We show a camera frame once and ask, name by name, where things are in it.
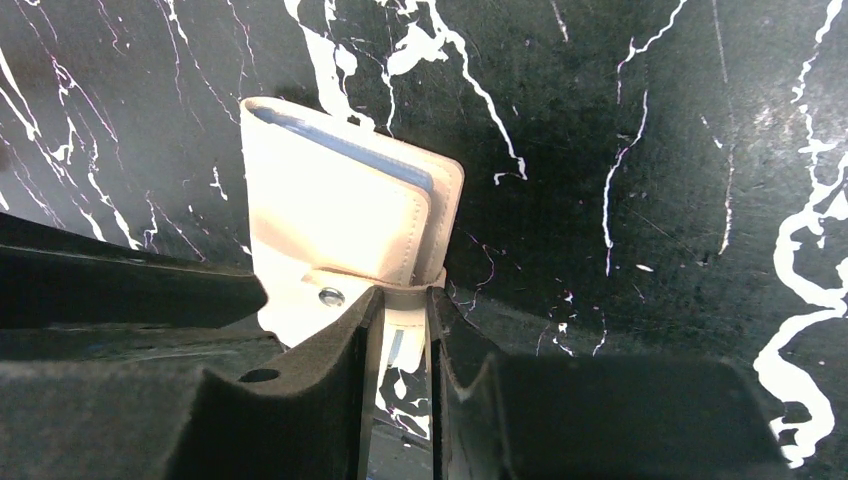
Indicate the beige leather card holder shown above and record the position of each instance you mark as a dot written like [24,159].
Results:
[335,209]

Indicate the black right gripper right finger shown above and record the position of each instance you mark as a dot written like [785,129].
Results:
[497,415]

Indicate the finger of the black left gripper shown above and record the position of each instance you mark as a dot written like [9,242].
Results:
[64,295]

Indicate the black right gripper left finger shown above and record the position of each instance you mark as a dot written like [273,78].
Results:
[145,403]

